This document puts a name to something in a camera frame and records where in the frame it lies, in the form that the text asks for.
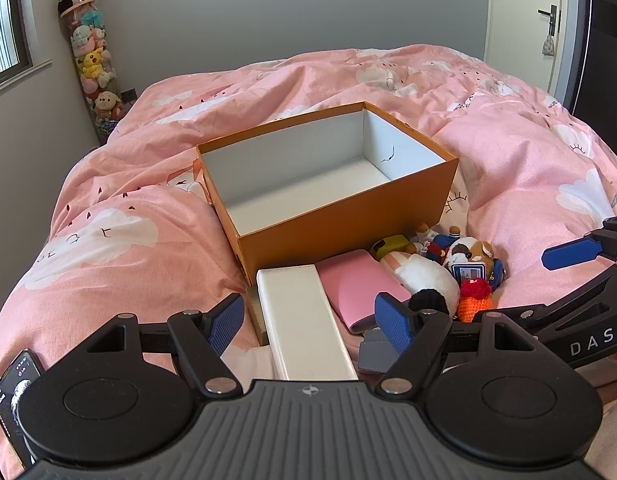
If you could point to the blue paper tag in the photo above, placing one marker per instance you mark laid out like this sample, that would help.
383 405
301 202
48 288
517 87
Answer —
468 271

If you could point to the pink printed blanket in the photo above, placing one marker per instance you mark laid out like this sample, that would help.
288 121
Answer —
138 185

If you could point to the white door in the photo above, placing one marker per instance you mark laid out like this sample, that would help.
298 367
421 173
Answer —
518 10

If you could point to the sailor dog plush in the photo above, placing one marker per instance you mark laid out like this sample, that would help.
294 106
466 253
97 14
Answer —
468 250

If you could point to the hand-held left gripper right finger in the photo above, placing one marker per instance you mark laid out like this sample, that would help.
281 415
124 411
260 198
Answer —
394 325

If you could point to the long white box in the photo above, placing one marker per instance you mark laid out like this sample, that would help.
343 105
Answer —
303 320

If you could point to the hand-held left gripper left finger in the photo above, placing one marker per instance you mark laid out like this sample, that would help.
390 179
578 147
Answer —
227 322

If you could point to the person's right forearm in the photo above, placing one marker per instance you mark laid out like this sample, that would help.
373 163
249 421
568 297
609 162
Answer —
613 425

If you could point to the black smartphone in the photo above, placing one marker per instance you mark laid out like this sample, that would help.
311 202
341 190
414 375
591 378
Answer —
11 390

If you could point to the dark grey box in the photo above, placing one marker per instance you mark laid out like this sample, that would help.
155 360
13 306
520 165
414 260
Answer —
373 357

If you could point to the orange crochet toy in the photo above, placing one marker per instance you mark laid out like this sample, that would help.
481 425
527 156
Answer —
473 307

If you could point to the black wardrobe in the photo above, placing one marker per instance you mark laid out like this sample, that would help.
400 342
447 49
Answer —
608 60

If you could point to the clear tube of plush toys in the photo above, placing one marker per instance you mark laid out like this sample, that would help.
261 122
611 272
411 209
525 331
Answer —
93 60

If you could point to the white dog plush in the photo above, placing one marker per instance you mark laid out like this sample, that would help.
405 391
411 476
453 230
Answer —
428 275

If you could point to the gold cardboard box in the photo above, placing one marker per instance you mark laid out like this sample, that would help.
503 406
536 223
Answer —
256 315

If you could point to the pink fabric pouch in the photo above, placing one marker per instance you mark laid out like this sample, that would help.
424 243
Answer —
353 285

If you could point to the small hanging pouch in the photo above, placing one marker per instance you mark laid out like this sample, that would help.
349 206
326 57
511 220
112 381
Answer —
548 46

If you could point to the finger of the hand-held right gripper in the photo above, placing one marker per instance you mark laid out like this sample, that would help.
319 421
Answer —
571 255
578 305

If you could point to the orange cardboard box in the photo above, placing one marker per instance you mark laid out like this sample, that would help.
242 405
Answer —
338 220

